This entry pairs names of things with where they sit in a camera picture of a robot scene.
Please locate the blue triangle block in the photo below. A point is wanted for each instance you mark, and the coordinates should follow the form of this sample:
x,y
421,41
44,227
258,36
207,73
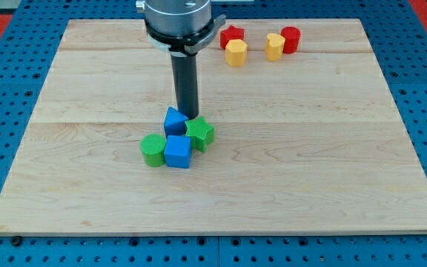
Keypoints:
x,y
174,124

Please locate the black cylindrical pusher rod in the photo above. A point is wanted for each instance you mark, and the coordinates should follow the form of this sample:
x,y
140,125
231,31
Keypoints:
x,y
185,83

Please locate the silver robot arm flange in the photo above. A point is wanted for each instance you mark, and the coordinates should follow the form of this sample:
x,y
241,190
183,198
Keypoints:
x,y
180,27

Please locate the green star block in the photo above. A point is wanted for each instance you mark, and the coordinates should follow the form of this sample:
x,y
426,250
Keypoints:
x,y
201,133

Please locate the blue cube block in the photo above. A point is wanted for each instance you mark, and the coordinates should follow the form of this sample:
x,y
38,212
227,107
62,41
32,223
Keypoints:
x,y
178,151

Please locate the green cylinder block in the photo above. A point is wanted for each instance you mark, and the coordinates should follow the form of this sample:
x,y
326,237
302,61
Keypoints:
x,y
152,147

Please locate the yellow hexagon block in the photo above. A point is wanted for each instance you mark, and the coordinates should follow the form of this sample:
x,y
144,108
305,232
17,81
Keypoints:
x,y
236,51

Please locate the light wooden board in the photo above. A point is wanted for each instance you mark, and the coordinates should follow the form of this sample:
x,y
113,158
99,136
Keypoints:
x,y
311,144

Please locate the red star block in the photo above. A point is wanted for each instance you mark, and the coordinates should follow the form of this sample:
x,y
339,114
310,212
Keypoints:
x,y
230,33

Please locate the yellow heart block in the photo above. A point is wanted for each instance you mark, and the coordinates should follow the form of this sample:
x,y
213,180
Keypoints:
x,y
274,46

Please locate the red cylinder block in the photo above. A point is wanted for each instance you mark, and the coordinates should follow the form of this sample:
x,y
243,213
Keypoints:
x,y
292,37

